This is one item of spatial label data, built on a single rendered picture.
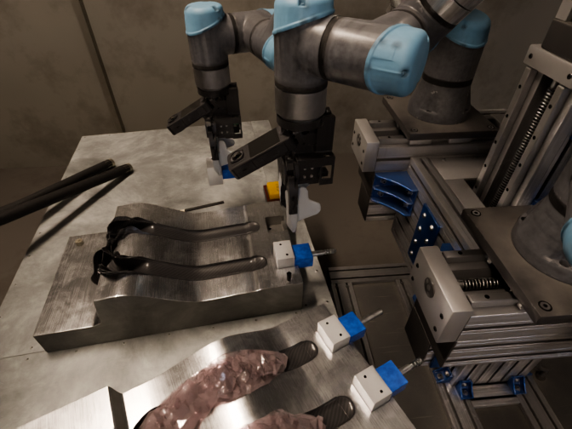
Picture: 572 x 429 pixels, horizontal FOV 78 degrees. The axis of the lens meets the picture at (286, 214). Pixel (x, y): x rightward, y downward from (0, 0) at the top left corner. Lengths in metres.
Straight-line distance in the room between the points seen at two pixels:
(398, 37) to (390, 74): 0.04
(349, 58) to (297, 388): 0.49
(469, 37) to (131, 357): 0.95
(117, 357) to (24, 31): 2.22
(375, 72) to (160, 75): 2.17
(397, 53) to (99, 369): 0.71
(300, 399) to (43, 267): 0.68
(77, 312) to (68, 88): 2.10
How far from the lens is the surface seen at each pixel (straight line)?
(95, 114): 2.78
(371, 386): 0.62
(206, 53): 0.77
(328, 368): 0.65
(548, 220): 0.63
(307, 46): 0.47
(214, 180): 0.92
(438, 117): 0.96
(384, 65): 0.43
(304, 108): 0.51
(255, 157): 0.55
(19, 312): 0.95
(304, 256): 0.73
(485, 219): 0.70
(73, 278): 0.87
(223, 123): 0.83
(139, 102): 2.64
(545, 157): 0.82
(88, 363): 0.80
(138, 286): 0.70
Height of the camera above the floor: 1.44
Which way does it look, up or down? 41 degrees down
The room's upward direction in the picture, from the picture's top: straight up
